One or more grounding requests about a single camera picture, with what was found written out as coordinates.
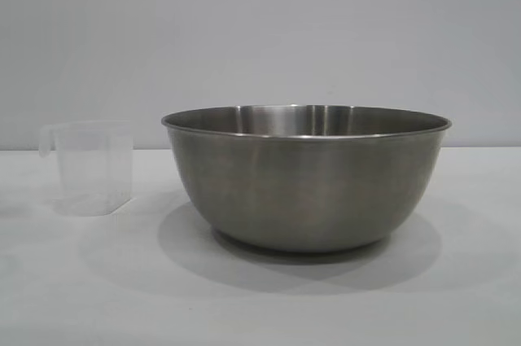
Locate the stainless steel mixing bowl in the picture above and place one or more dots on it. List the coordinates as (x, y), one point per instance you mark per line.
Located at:
(305, 187)

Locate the clear plastic measuring cup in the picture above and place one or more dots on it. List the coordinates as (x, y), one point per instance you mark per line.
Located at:
(87, 167)

